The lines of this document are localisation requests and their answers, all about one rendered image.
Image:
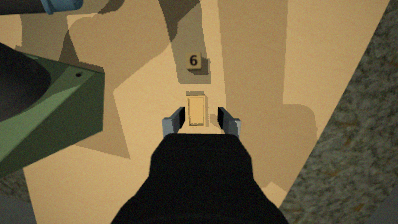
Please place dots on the beige number cube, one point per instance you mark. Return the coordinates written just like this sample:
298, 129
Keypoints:
193, 61

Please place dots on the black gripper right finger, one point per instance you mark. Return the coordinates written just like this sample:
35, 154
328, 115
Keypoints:
229, 124

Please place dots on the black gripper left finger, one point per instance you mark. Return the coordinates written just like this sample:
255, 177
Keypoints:
173, 123

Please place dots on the tan shallow rectangular tray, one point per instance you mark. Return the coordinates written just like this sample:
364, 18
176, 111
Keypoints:
195, 110

